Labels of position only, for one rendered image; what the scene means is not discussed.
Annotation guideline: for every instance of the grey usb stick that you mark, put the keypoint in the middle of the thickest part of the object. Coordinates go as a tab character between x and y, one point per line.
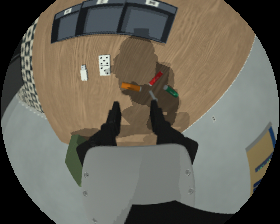
84	73

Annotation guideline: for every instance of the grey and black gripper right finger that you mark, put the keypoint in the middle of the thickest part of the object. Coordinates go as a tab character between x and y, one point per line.
166	133

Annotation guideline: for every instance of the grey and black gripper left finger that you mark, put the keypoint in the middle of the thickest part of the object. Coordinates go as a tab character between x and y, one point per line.
104	135

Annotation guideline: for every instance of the white domino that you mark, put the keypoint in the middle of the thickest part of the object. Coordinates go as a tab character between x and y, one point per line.
104	65

